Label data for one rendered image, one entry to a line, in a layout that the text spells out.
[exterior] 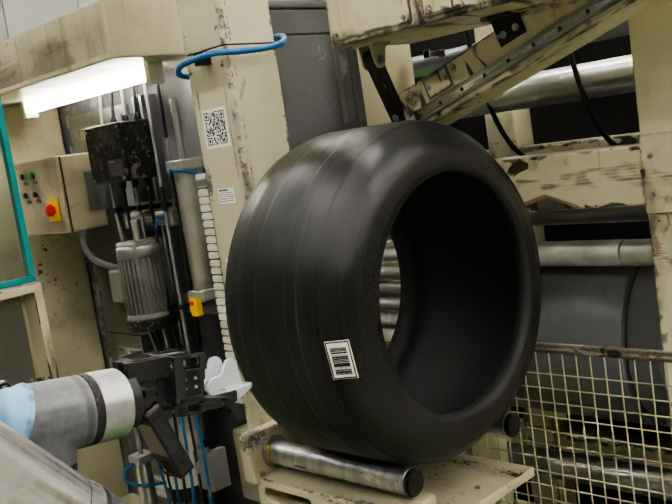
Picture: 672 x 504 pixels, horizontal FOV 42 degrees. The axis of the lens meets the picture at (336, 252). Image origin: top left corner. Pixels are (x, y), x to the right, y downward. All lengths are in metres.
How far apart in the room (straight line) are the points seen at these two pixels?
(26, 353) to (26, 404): 0.76
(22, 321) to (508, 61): 1.06
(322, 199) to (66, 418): 0.49
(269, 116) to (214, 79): 0.12
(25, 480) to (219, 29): 0.99
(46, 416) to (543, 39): 1.08
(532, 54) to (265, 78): 0.50
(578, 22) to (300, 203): 0.61
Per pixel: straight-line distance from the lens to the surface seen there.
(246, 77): 1.68
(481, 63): 1.75
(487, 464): 1.75
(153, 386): 1.19
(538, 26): 1.68
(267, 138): 1.69
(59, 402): 1.09
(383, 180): 1.32
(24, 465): 0.92
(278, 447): 1.65
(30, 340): 1.84
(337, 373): 1.29
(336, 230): 1.28
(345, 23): 1.79
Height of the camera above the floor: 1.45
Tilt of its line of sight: 7 degrees down
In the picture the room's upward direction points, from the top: 9 degrees counter-clockwise
